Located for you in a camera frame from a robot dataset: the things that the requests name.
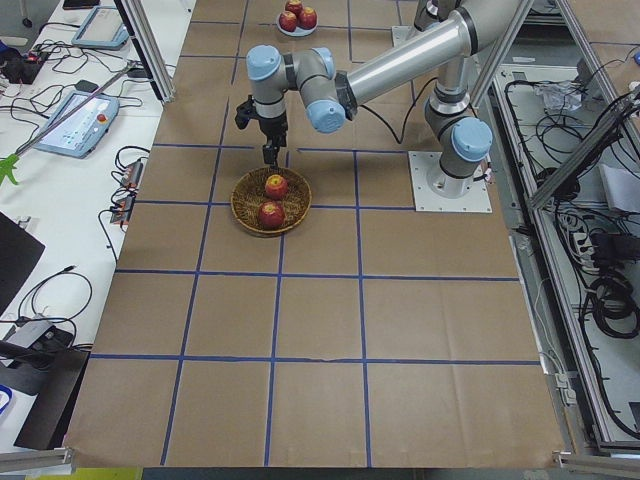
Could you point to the teach pendant far tablet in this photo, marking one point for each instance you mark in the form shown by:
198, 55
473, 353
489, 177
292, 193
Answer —
103, 28

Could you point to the grey hub device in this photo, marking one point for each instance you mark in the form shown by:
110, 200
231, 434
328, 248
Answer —
29, 333

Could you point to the red apple plate back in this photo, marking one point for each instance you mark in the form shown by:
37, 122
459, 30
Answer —
307, 18

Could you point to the teach pendant near tablet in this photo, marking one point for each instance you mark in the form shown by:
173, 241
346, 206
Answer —
80, 133

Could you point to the red apple plate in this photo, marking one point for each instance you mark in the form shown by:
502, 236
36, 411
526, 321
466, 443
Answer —
307, 18
288, 21
294, 6

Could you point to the orange usb adapter lower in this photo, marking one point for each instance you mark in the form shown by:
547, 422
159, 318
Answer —
122, 210

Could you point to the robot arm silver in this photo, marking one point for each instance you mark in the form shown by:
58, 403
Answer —
331, 97

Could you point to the red apple plate left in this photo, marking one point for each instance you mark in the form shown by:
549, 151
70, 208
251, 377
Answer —
294, 6

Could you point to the black box lower left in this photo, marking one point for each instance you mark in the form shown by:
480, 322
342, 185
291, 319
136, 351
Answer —
47, 422

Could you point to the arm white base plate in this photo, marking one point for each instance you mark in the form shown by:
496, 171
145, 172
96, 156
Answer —
401, 34
450, 200

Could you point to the yellow red apple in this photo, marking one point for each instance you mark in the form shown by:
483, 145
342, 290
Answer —
276, 187

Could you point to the black laptop corner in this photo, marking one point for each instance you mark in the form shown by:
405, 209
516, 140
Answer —
20, 253

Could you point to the black power strip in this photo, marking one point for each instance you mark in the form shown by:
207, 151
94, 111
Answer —
612, 251

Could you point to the orange usb adapter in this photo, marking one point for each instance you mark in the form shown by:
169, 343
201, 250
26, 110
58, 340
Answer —
122, 210
132, 174

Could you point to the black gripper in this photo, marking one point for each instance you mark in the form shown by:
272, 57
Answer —
272, 126

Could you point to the orange usb adapter upper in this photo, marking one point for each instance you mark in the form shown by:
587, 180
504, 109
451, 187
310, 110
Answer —
132, 174

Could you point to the aluminium frame post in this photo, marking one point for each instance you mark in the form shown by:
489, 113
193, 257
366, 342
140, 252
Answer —
137, 24

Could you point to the brown wicker basket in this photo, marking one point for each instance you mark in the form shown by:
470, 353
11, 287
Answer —
249, 194

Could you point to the red apple plate front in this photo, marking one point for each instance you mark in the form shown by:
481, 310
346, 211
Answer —
288, 21

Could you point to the light blue round plate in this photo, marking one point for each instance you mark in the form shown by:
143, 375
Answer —
299, 31

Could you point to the teach pendant tablet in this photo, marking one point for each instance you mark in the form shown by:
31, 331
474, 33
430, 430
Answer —
103, 28
80, 133

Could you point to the dark red basket apple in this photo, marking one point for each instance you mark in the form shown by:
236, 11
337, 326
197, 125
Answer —
271, 215

